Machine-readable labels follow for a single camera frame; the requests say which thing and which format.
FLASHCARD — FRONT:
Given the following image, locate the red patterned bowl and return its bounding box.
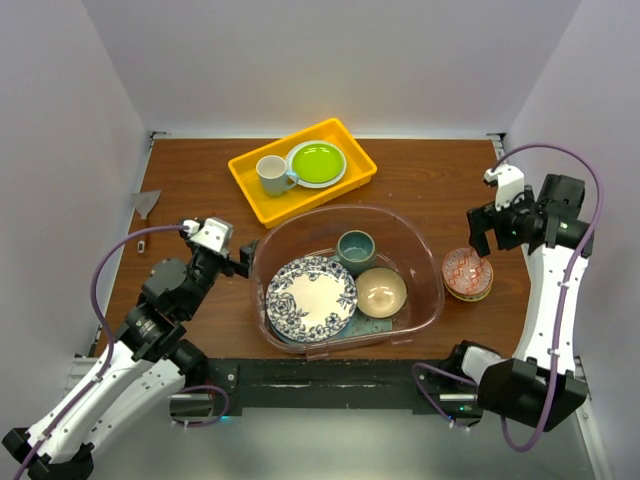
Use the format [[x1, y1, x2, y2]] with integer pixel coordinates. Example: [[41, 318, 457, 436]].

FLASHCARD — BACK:
[[441, 247, 494, 295]]

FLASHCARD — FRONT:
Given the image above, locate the dark blue patterned plate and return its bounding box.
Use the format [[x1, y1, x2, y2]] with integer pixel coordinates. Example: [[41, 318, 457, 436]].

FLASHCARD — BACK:
[[265, 256, 357, 341]]

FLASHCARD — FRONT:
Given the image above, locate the teal glazed ceramic mug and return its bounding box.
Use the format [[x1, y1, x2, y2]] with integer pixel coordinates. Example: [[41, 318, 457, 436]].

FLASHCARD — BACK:
[[333, 230, 376, 277]]

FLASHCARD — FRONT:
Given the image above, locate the beige bowl with black rim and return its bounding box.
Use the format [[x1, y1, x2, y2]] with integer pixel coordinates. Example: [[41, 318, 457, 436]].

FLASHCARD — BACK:
[[355, 267, 408, 319]]

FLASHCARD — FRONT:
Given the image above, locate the dark green lettered plate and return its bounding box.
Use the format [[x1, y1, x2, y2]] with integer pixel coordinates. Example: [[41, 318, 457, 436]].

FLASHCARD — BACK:
[[269, 323, 349, 345]]

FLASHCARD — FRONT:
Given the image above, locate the mint divided rectangular plate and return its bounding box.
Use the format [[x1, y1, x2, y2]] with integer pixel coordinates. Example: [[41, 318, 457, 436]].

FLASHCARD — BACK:
[[342, 314, 393, 338]]

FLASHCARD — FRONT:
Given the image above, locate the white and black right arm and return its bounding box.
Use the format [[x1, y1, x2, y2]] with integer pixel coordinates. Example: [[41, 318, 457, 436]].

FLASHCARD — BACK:
[[440, 167, 593, 432]]

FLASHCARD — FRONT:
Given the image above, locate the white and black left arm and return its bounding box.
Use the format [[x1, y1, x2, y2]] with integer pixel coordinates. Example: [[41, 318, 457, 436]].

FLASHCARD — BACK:
[[2, 219, 257, 479]]

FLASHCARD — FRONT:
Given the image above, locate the clear plastic bin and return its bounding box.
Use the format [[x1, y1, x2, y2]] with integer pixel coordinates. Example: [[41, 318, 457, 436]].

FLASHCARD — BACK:
[[250, 205, 445, 359]]

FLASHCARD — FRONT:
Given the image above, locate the yellow plastic tray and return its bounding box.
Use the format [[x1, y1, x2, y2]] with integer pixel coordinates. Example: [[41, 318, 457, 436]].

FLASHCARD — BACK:
[[228, 118, 377, 228]]

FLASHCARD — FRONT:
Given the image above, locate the yellow patterned bowl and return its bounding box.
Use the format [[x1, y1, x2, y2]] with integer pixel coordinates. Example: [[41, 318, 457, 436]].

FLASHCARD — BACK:
[[448, 290, 491, 303]]

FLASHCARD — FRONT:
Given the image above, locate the grey triangular scraper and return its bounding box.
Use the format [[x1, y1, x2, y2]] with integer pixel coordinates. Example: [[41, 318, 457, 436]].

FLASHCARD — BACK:
[[131, 190, 161, 228]]

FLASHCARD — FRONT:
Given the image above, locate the green plate white rim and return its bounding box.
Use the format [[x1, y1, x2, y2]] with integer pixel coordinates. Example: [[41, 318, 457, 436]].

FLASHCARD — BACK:
[[285, 140, 347, 189]]

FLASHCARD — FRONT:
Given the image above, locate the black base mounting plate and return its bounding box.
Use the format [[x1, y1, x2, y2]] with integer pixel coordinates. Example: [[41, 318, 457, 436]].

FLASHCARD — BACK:
[[171, 358, 483, 427]]

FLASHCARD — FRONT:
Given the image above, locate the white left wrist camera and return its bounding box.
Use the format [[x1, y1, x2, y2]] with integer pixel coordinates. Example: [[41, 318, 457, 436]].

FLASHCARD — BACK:
[[182, 217, 234, 257]]

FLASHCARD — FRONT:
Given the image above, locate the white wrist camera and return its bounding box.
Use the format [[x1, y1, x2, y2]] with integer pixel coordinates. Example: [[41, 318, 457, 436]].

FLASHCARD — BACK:
[[182, 217, 234, 257], [483, 163, 525, 211]]

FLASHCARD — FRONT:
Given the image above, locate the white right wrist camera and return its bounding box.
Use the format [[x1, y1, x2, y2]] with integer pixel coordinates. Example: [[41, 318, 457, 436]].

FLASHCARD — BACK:
[[483, 163, 525, 211]]

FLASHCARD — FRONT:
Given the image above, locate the white mug blue handle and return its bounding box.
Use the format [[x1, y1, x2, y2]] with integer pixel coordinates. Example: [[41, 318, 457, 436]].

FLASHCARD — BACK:
[[256, 155, 300, 197]]

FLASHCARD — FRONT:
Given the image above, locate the aluminium table frame rail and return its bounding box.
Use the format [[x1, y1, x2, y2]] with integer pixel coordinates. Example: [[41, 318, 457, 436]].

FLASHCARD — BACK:
[[476, 144, 613, 479]]

